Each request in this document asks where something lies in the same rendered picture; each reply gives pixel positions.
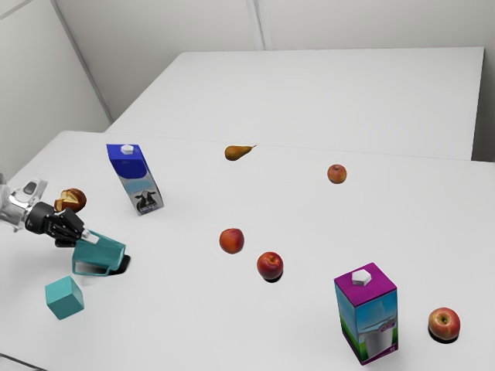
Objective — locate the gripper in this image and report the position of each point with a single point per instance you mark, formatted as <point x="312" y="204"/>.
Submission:
<point x="42" y="220"/>

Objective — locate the teal faceted mug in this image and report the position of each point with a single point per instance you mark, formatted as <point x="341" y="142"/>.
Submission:
<point x="98" y="255"/>

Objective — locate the brown bread roll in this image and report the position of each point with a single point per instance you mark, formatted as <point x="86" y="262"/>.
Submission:
<point x="70" y="200"/>

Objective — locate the teal cube block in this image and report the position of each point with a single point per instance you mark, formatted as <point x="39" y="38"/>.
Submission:
<point x="64" y="297"/>

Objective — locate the blue milk carton with cow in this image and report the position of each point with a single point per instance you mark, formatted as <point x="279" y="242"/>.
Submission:
<point x="135" y="179"/>

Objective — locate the orange-red peach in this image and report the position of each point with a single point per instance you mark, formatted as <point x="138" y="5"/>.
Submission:
<point x="231" y="240"/>

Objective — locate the brown pear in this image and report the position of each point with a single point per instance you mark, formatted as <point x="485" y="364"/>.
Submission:
<point x="236" y="152"/>

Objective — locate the dark red apple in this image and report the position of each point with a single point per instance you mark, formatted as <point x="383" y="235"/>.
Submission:
<point x="270" y="265"/>

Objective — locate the small orange-red apple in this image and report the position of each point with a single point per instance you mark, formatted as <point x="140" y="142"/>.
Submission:
<point x="336" y="174"/>

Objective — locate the purple milk carton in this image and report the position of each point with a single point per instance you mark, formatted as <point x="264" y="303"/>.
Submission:
<point x="365" y="315"/>

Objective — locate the red-yellow apple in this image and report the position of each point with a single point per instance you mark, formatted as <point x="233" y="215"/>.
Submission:
<point x="444" y="323"/>

